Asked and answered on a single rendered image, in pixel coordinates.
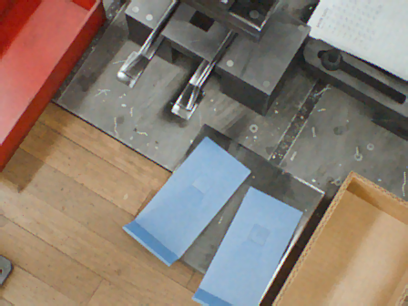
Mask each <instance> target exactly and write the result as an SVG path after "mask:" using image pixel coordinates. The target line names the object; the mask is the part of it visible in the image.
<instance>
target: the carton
mask: <svg viewBox="0 0 408 306"><path fill-rule="evenodd" d="M407 292H408V202H405V201H404V200H403V199H400V198H398V197H396V196H394V195H393V194H392V193H390V192H389V191H387V190H385V189H383V188H380V187H379V186H377V185H375V184H373V183H372V182H371V181H369V180H368V179H365V178H364V177H362V176H359V174H357V173H354V172H353V171H351V172H350V174H349V175H348V176H347V179H346V180H344V182H343V183H342V186H341V187H340V188H339V190H338V192H337V193H336V195H335V197H334V199H333V200H332V203H331V204H330V206H329V207H328V208H327V211H326V213H325V214H324V215H323V217H322V219H321V222H320V223H319V225H318V227H317V229H316V230H315V231H314V233H313V234H312V237H311V238H310V239H309V242H308V243H307V245H306V248H305V249H304V250H303V252H302V254H301V256H300V257H299V259H298V261H297V263H296V264H295V265H294V268H293V269H292V270H291V273H290V275H289V278H287V280H286V282H285V283H284V284H283V286H282V288H281V289H280V292H279V294H278V295H277V298H276V299H275V300H274V302H273V304H272V305H271V306H401V305H402V302H403V300H404V297H405V296H406V295H407Z"/></svg>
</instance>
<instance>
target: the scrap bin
mask: <svg viewBox="0 0 408 306"><path fill-rule="evenodd" d="M106 20H107V17H106V11H105V7H104V5H103V2H102V0H0V173H1V172H2V171H3V170H4V168H5V166H6V165H7V163H8V162H9V160H10V158H12V156H13V155H14V154H15V152H16V151H17V150H18V147H19V146H20V145H21V143H22V142H23V141H24V138H26V136H27V134H28V133H29V132H30V129H32V127H33V125H34V124H35V123H36V122H37V120H38V119H39V117H40V116H41V115H42V112H44V111H45V109H46V107H47V105H48V104H49V103H50V101H51V100H52V98H53V96H54V95H55V94H56V92H57V91H58V89H59V88H60V87H61V86H62V84H63V83H64V81H65V80H66V78H67V76H68V75H69V74H70V72H71V70H72V69H74V66H75V65H76V64H77V61H78V60H79V58H80V57H81V56H82V55H83V54H84V52H86V49H87V48H88V46H89V45H90V43H91V41H92V40H93V39H94V37H95V36H96V35H97V32H98V31H99V29H100V28H101V27H102V26H103V24H104V23H105V22H106Z"/></svg>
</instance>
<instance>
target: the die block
mask: <svg viewBox="0 0 408 306"><path fill-rule="evenodd" d="M204 16H205V17H207V18H208V19H209V20H212V21H213V22H215V21H216V20H213V19H212V18H210V17H209V16H206V15H205V14H202V13H201V12H200V11H198V12H197V13H196V15H195V16H194V17H193V20H192V21H191V24H192V25H194V26H196V27H198V25H199V23H200V22H201V20H202V19H203V17H204ZM126 22H127V29H128V32H129V40H131V41H132V42H134V43H136V44H138V45H139V46H142V47H143V45H144V44H145V43H146V42H147V40H148V38H149V36H150V35H151V34H152V31H150V30H149V29H147V28H145V27H144V26H142V25H140V24H138V23H136V22H135V21H133V20H132V19H129V18H128V17H127V16H126ZM309 35H310V34H308V35H307V38H306V39H305V40H304V41H303V44H302V45H301V48H300V49H299V50H298V53H297V54H296V55H295V57H294V58H293V59H292V60H291V63H290V64H289V67H288V68H287V69H286V72H285V73H284V74H283V76H282V78H281V79H280V81H279V83H278V84H277V86H276V87H275V88H274V90H273V92H272V93H271V96H270V97H269V98H267V97H265V96H263V95H262V94H261V93H260V92H257V91H256V90H255V89H252V88H250V87H248V86H246V85H245V84H242V83H241V82H240V81H238V80H236V78H233V77H231V76H230V75H227V74H226V73H225V72H222V71H221V70H219V69H217V68H216V69H215V71H214V72H216V73H218V74H219V75H221V84H220V92H222V94H224V95H225V96H228V97H230V98H232V99H233V100H235V101H237V102H239V103H240V104H242V105H243V106H245V107H247V108H249V109H251V110H253V111H254V112H256V113H258V114H260V115H261V116H263V117H265V115H266V113H268V110H269V109H270V107H271V104H273V102H274V100H275V98H277V95H278V94H279V93H280V91H281V89H282V87H283V86H284V84H286V81H287V80H288V78H289V76H290V75H291V72H292V71H293V69H294V67H296V66H297V64H298V62H299V60H301V56H302V53H303V50H304V48H305V46H306V43H307V40H308V37H309ZM180 52H181V53H182V54H184V55H186V56H188V57H190V58H192V59H193V60H196V61H197V62H199V63H200V64H201V63H202V61H203V60H201V59H200V58H198V57H196V56H194V55H192V54H191V53H190V52H187V51H186V50H184V49H181V47H179V46H176V45H175V44H173V43H171V42H169V41H168V40H167V39H165V40H164V43H162V45H161V47H160V48H159V50H158V52H157V53H156V54H155V55H157V56H158V57H161V58H162V59H164V60H167V62H169V63H170V64H174V62H175V60H176V58H177V57H178V56H179V54H180Z"/></svg>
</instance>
